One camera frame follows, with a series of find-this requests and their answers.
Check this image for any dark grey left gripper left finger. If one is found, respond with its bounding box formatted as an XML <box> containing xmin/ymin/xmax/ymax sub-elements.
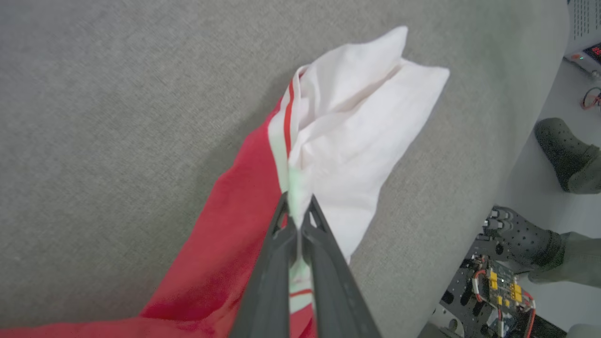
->
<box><xmin>229</xmin><ymin>192</ymin><xmax>298</xmax><ymax>338</ymax></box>

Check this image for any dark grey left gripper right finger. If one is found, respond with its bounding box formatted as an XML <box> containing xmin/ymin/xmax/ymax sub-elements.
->
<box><xmin>300</xmin><ymin>196</ymin><xmax>382</xmax><ymax>338</ymax></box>

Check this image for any red and white jersey shirt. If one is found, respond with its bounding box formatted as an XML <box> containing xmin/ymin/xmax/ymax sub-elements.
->
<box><xmin>0</xmin><ymin>26</ymin><xmax>451</xmax><ymax>338</ymax></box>

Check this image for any circuit board with yellow connectors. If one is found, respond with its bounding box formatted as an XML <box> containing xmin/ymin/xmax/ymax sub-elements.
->
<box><xmin>485</xmin><ymin>262</ymin><xmax>525</xmax><ymax>309</ymax></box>

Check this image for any dark grey perforated clog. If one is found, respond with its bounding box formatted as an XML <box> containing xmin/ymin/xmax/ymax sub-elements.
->
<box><xmin>534</xmin><ymin>117</ymin><xmax>601</xmax><ymax>194</ymax></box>
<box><xmin>483</xmin><ymin>206</ymin><xmax>567</xmax><ymax>271</ymax></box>

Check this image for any grey power supply unit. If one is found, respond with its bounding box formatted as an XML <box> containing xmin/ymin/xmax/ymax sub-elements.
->
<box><xmin>562</xmin><ymin>0</ymin><xmax>601</xmax><ymax>78</ymax></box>

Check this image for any looped red cable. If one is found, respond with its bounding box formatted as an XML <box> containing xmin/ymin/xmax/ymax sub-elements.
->
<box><xmin>580</xmin><ymin>86</ymin><xmax>601</xmax><ymax>111</ymax></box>

